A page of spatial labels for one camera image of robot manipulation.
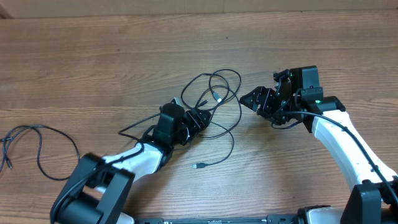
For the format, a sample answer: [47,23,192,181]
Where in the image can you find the black usb cable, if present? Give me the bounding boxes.
[194,84,233,114]
[0,124,81,181]

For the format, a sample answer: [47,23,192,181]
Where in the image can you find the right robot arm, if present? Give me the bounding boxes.
[239,65,397,223]

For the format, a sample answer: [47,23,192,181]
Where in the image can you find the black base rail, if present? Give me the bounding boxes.
[135,205,354,224]

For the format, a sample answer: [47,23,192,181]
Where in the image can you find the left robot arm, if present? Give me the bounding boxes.
[50,102,211,224]

